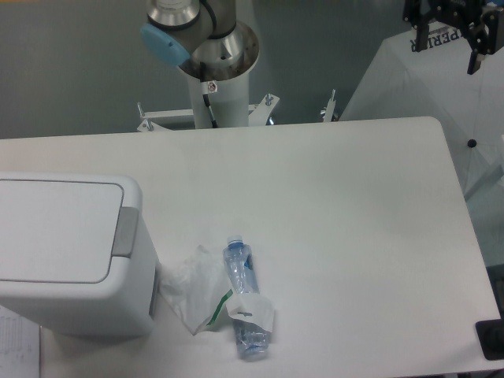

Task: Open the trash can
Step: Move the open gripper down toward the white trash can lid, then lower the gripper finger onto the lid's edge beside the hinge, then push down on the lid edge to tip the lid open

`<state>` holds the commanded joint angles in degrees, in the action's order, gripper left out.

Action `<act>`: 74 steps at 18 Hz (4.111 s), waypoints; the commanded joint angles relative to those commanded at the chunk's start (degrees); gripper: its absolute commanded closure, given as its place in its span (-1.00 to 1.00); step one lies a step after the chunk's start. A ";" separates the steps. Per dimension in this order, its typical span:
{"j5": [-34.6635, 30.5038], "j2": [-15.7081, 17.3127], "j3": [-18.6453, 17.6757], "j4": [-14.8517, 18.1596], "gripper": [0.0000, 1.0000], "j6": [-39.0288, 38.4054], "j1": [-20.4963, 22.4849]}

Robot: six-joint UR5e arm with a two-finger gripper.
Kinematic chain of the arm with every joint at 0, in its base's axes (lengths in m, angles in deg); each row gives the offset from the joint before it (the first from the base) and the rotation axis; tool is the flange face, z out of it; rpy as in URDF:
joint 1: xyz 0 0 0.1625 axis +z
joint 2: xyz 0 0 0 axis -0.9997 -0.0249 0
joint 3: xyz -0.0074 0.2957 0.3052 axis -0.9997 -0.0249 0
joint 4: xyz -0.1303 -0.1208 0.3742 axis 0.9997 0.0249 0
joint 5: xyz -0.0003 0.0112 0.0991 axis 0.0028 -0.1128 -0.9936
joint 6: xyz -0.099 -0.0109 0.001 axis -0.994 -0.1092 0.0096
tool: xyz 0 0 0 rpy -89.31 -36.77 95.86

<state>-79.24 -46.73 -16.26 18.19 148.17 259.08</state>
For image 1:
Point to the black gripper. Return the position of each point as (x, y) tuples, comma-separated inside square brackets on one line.
[(456, 13)]

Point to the white plastic trash can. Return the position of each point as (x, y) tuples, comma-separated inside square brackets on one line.
[(122, 305)]

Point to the white trash can lid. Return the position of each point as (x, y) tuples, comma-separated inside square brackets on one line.
[(62, 231)]

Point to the white cloth covered table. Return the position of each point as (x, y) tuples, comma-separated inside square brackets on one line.
[(401, 82)]

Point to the black device at edge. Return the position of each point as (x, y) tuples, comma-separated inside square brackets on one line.
[(490, 336)]

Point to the clear plastic bag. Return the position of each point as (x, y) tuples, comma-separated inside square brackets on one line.
[(197, 289)]

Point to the clear crushed plastic bottle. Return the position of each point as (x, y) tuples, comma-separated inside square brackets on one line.
[(252, 314)]

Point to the printed paper sheet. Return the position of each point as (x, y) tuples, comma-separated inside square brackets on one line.
[(20, 346)]

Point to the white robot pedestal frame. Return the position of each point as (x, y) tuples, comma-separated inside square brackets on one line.
[(214, 104)]

